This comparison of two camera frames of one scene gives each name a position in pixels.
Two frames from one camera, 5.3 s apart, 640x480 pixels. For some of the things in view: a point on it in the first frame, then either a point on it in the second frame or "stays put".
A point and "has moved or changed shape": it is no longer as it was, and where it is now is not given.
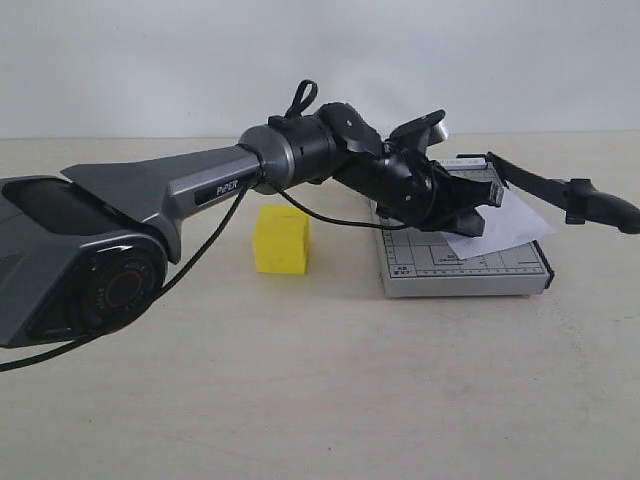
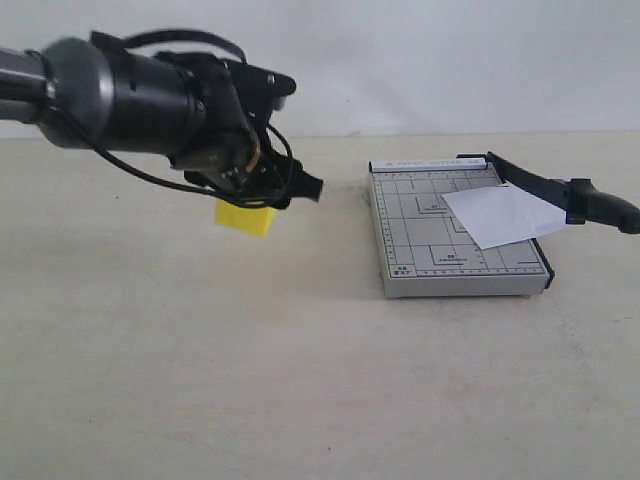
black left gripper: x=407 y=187 → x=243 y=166
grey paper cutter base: x=420 y=263 stays put
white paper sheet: x=505 y=225 has moved or changed shape
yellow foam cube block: x=282 y=239 → x=253 y=220
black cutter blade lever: x=578 y=198 stays put
